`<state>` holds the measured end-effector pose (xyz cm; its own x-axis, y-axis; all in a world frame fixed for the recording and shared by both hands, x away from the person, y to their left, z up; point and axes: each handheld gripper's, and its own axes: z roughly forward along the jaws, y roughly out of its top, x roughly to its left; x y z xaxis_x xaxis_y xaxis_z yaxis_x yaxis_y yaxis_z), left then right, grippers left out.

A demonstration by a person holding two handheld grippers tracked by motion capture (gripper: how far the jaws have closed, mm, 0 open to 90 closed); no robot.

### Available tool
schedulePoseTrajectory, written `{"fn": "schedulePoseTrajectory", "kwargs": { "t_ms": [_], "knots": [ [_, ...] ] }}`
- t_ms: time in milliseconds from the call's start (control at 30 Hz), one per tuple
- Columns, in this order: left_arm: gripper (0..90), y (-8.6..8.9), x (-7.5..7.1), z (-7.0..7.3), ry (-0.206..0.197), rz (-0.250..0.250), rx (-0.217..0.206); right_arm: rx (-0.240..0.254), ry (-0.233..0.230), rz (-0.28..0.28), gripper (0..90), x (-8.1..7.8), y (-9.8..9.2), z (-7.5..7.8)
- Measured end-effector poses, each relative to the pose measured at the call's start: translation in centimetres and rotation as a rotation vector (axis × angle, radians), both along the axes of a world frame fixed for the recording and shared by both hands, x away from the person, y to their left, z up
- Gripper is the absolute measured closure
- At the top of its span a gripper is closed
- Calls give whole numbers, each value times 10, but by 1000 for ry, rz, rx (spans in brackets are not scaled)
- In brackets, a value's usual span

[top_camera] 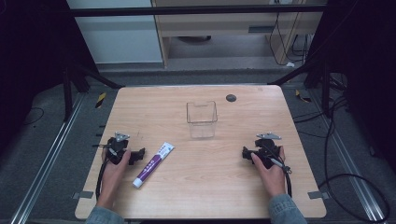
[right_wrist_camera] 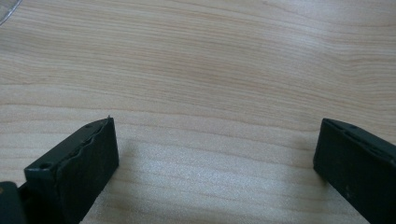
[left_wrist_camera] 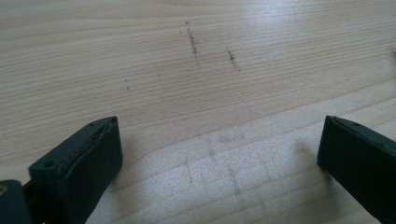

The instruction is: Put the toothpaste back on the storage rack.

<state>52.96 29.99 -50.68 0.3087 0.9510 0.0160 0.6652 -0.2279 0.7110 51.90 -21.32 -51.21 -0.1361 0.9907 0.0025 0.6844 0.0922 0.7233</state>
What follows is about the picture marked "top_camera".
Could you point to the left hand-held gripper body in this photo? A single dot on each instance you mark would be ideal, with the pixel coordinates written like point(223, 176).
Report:
point(116, 148)

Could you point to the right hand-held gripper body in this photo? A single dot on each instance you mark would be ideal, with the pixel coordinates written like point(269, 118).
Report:
point(267, 150)

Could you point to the purple and white toothpaste tube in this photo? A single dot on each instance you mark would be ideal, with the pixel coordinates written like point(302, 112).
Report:
point(153, 165)

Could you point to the clear plastic square container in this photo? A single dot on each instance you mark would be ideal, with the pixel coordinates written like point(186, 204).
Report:
point(201, 121)

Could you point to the person's right hand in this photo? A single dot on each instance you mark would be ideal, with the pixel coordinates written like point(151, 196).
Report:
point(273, 179)

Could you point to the person's left hand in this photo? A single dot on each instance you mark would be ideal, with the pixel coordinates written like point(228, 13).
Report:
point(112, 180)

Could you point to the yellow and black tape strip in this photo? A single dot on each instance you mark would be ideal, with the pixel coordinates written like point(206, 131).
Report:
point(100, 100)
point(302, 97)

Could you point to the dark round table grommet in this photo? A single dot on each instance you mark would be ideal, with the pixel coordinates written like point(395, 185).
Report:
point(231, 98)

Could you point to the black metal stand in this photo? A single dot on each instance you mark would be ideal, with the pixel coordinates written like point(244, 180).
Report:
point(320, 77)
point(70, 84)

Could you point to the white cabinet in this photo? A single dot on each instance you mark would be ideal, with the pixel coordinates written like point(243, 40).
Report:
point(118, 40)

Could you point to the light wooden desk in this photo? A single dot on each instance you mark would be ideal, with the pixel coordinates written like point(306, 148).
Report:
point(218, 29)

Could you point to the grey metal table bracket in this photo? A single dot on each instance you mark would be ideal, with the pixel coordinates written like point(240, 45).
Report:
point(318, 195)
point(82, 195)

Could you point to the silver floor rail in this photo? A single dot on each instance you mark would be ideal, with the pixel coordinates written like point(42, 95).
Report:
point(46, 158)
point(348, 158)

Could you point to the black horizontal frame bar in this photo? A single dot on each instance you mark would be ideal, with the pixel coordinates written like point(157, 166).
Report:
point(193, 10)

